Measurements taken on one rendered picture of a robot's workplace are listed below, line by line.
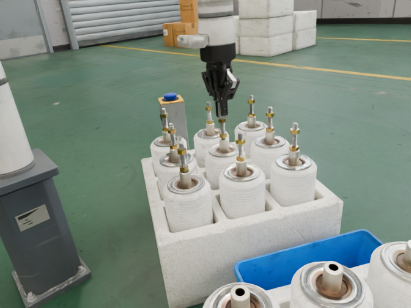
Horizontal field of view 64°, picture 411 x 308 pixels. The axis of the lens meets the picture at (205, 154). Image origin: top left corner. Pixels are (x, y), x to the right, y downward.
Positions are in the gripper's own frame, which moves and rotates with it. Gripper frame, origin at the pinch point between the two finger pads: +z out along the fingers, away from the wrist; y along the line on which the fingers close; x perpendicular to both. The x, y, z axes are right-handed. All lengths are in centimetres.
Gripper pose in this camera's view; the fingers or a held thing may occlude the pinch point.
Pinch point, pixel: (221, 109)
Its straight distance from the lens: 74.3
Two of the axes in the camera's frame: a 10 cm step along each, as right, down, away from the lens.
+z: 0.8, 9.0, 4.3
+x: -8.8, 2.6, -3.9
